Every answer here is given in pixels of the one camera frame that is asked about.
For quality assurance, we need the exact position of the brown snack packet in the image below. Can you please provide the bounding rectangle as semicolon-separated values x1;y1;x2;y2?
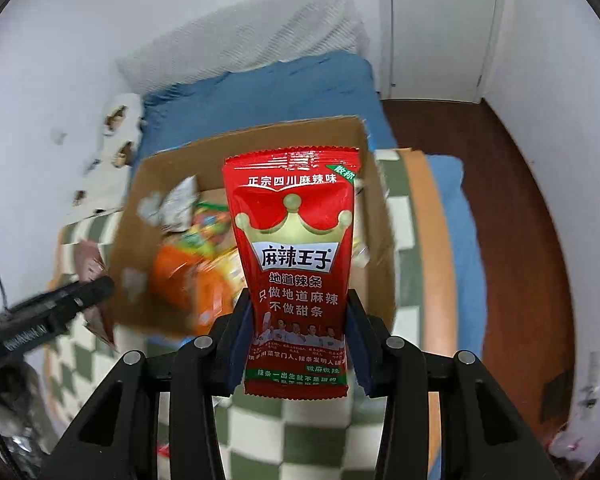
75;240;118;351

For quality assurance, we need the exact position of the blue bed sheet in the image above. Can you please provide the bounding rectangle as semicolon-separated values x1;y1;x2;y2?
140;52;488;356

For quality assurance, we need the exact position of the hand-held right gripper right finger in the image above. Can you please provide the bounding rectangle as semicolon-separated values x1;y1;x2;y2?
346;287;563;480

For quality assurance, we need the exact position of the grey pillow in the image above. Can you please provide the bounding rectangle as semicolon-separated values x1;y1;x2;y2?
116;0;371;96

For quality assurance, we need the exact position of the small silver green packet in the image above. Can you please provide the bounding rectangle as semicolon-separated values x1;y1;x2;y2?
157;175;201;233

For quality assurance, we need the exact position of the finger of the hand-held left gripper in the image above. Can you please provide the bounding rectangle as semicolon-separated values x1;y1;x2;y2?
0;276;116;333

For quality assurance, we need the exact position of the green white checkered mat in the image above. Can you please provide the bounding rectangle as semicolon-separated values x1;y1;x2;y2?
42;147;443;480

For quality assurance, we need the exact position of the white door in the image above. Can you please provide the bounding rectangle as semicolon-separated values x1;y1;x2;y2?
377;0;508;106

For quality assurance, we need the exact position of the cardboard box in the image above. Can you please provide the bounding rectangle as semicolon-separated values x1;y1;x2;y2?
107;116;398;341

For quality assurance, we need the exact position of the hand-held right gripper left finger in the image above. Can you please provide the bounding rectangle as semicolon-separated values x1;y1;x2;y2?
37;290;256;480

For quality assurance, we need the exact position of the white bear-print pillow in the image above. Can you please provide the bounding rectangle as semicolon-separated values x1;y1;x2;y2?
67;91;146;223

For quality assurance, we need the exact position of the orange snack packet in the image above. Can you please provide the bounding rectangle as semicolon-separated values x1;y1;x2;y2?
152;242;216;311

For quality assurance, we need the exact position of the green candy packet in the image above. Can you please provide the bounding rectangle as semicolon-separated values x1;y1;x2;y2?
177;202;236;251

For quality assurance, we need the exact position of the red crown-print snack packet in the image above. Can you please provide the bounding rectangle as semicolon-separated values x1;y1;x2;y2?
222;146;361;401

